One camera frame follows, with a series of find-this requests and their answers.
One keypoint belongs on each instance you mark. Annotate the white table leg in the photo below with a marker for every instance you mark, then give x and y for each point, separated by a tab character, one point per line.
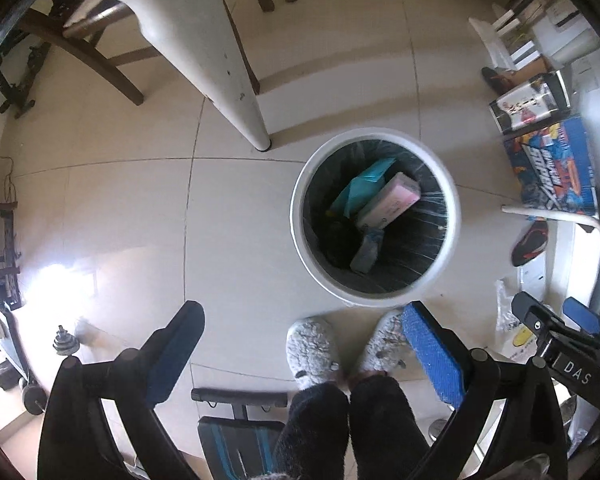
200	45

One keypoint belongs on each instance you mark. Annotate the black exercise frame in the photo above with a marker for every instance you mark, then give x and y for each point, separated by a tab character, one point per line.
20	80

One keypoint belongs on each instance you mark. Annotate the grey fuzzy right slipper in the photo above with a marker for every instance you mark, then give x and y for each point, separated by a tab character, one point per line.
380	345

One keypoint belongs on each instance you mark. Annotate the teal paper packet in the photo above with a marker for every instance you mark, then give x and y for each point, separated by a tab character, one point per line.
362	187

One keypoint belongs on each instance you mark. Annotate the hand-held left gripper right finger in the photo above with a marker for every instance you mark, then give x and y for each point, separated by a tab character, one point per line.
432	352

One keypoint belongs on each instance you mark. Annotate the white stick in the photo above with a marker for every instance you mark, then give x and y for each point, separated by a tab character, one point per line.
550	214

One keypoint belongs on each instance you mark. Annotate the black and red shoe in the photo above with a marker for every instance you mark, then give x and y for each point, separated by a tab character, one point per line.
495	79
529	242

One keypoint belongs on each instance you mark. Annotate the dark wooden chair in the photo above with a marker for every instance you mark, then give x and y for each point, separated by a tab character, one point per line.
87	35

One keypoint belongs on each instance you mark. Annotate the clear plastic bag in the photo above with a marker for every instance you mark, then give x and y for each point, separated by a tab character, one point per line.
507	305

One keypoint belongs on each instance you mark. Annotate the crumpled blue grey wrapper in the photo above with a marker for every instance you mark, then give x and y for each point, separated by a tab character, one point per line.
367	251

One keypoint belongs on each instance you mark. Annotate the black and white printed box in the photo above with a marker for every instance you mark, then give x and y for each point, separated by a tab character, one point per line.
527	102

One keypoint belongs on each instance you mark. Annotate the grey fuzzy left slipper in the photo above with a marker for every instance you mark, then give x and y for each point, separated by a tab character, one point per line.
312	352

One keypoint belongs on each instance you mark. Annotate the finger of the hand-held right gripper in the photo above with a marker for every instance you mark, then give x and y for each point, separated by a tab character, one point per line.
582	314
532	316

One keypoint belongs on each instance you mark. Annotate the grey fuzzy slipper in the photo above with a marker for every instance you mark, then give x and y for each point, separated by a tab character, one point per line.
380	345
312	352

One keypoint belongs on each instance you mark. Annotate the person's leg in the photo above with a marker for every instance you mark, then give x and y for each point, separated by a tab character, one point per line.
312	430
387	425

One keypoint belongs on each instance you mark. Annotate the black metal rack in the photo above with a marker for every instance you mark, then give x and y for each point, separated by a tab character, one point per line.
0	260

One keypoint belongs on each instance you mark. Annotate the white bin with black bag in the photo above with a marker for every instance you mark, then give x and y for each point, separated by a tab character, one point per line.
375	217

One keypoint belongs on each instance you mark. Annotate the person's right leg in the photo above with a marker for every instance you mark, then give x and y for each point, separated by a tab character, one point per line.
387	425

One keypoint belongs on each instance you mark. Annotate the pink carton box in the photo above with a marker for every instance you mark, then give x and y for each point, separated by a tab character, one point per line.
389	201

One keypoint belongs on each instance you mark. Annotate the blue printed toy box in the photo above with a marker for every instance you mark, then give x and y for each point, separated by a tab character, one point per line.
555	165

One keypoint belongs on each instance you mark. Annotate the person's left leg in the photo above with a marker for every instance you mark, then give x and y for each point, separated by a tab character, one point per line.
312	430

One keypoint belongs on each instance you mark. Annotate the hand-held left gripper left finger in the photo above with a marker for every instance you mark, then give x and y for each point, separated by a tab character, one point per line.
172	355

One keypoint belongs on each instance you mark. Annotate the white cardboard box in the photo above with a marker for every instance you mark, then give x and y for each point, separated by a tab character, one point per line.
502	35

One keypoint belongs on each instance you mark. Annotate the black weight bench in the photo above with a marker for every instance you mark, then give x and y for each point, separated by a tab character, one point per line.
240	435

